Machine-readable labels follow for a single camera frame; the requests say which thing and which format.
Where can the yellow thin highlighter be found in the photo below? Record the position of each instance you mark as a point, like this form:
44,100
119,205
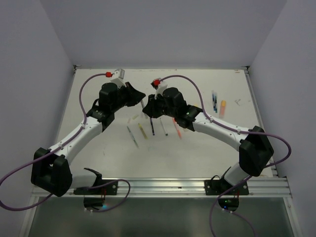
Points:
142,131

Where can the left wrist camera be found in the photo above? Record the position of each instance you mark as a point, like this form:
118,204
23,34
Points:
117,78

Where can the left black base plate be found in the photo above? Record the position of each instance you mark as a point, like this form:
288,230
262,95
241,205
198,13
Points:
102,187

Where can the green clear pen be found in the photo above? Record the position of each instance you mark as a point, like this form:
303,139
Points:
132,137

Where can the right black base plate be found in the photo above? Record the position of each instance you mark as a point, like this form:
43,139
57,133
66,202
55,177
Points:
215,187

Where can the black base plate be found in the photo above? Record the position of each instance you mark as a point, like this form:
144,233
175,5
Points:
102,187
215,187

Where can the blue green pen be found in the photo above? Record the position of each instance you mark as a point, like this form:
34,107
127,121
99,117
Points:
214,100

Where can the aluminium rail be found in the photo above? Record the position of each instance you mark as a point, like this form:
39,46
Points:
261,187

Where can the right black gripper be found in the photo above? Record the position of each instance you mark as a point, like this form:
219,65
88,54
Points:
150,107

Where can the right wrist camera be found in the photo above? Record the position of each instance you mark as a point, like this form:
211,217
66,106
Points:
159,85

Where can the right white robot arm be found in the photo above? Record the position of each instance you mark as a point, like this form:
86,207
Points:
252,145

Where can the purple gel pen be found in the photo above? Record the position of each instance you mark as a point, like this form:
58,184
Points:
152,127

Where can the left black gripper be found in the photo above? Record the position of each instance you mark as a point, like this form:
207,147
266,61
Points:
135,96

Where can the orange thin highlighter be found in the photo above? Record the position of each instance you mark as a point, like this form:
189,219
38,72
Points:
177,128

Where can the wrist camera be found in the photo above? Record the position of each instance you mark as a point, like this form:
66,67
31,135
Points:
159,85
117,78

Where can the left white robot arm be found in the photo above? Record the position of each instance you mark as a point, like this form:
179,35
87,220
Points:
51,169

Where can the orange thick highlighter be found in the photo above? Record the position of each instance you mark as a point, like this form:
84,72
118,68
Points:
222,109

